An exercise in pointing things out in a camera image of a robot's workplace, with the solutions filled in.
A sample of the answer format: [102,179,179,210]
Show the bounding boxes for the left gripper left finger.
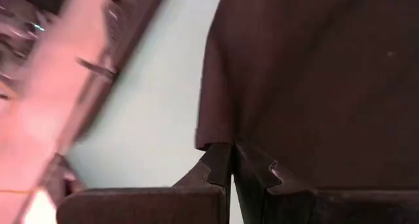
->
[56,141,234,224]

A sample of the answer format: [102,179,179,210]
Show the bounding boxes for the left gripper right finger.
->
[232,139,419,224]

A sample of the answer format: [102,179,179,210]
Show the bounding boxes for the black towel with white label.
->
[194,0,419,189]

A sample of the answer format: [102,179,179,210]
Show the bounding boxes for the green table mat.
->
[65,0,245,224]

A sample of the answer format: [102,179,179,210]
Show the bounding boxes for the yellow floor cable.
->
[0,189,33,195]

